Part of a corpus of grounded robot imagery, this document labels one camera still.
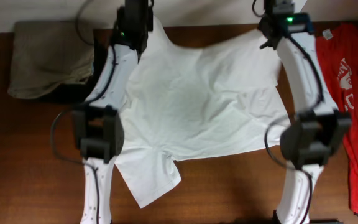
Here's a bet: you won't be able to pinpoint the white printed t-shirt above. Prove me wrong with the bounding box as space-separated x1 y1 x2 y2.
116 19 290 208

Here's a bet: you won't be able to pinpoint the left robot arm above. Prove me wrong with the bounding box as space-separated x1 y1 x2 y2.
72 0 154 224

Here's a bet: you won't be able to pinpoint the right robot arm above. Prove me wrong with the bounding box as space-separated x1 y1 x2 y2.
258 0 351 224

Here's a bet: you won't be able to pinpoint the red printed t-shirt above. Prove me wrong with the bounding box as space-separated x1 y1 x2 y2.
316 23 358 214

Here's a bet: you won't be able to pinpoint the folded khaki shorts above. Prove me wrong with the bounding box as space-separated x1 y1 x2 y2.
7 21 94 100

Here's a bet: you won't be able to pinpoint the folded black garment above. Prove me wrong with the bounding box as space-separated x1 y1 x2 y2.
37 38 108 104

